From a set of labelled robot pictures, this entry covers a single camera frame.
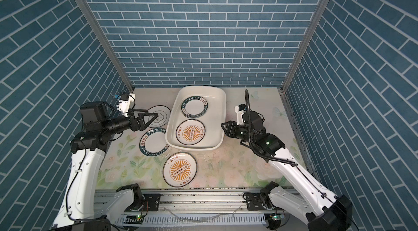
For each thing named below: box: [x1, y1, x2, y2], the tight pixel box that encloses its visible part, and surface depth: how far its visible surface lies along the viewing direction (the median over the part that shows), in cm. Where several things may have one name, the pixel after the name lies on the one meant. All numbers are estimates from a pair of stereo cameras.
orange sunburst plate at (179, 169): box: [162, 151, 198, 188], surface depth 84 cm
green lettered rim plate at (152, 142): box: [138, 127, 170, 157], surface depth 95 cm
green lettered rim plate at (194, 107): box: [181, 95, 209, 119], surface depth 110 cm
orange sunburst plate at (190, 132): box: [175, 118, 207, 146], surface depth 98 cm
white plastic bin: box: [164, 85, 227, 151], surface depth 104 cm
